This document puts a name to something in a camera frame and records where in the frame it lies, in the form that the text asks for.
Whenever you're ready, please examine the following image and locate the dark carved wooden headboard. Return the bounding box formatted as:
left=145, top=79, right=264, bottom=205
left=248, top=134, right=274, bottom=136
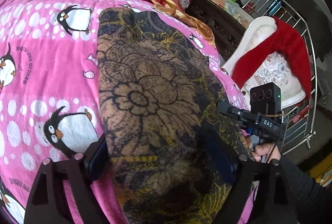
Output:
left=185, top=0, right=247, bottom=62

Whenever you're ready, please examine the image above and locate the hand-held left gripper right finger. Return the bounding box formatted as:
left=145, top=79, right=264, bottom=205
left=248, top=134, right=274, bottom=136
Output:
left=233, top=153, right=309, bottom=224

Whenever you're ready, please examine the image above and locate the pink penguin print blanket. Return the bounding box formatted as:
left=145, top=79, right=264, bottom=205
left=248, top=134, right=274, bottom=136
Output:
left=0, top=0, right=260, bottom=224

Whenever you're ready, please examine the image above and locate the clear plastic bag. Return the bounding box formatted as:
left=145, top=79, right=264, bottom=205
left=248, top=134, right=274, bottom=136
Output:
left=225, top=0, right=245, bottom=17

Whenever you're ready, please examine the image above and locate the person's right forearm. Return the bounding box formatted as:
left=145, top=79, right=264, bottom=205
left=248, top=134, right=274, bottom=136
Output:
left=272, top=154, right=332, bottom=224

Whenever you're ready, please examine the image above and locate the white upholstered chair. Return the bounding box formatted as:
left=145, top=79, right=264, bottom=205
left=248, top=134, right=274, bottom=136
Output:
left=222, top=16, right=309, bottom=109

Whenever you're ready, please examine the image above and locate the person's right hand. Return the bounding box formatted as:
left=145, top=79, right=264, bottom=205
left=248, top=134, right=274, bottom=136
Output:
left=245, top=136, right=282, bottom=162

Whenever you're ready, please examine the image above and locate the red cloth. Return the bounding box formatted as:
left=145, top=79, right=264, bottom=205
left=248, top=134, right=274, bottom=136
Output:
left=231, top=16, right=312, bottom=96

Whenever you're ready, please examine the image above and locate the metal drying rack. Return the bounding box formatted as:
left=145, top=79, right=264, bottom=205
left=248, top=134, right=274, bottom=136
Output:
left=242, top=0, right=318, bottom=155

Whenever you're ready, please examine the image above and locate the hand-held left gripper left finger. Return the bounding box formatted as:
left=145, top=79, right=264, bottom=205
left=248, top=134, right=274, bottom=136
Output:
left=23, top=133, right=109, bottom=224

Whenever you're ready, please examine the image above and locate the brown floral patterned garment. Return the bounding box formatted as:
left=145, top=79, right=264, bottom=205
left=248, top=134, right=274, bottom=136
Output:
left=96, top=7, right=256, bottom=224

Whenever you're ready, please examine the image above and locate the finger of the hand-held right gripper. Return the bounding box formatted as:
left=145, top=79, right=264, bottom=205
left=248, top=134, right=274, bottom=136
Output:
left=216, top=101, right=260, bottom=126

